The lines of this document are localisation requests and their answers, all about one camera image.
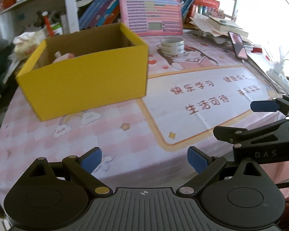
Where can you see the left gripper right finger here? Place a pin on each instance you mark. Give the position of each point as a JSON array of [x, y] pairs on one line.
[[207, 169]]

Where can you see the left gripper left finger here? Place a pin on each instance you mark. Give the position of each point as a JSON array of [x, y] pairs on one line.
[[80, 169]]

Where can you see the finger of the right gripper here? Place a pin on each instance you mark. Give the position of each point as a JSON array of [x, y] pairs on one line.
[[270, 134], [264, 106]]

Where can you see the clear packing tape roll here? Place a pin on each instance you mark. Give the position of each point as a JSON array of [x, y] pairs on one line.
[[172, 46]]

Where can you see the pink plush pig toy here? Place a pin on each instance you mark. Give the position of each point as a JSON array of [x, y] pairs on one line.
[[60, 57]]

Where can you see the black smartphone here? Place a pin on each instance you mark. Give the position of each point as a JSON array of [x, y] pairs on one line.
[[238, 46]]

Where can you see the stack of papers and books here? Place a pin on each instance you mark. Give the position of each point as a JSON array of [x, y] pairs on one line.
[[216, 26]]

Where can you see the yellow cardboard box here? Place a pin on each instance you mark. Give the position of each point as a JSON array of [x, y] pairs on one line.
[[110, 66]]

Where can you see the red dictionary book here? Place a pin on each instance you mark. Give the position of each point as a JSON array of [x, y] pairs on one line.
[[208, 3]]

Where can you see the white tissue pack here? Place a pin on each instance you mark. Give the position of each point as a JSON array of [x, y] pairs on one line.
[[26, 43]]

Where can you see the pink learning tablet board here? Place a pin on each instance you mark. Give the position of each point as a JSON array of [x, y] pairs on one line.
[[152, 17]]

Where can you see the red white bottle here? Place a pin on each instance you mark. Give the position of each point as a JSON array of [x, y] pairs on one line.
[[47, 23]]

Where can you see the row of blue books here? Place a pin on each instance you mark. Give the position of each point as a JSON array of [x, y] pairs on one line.
[[99, 13]]

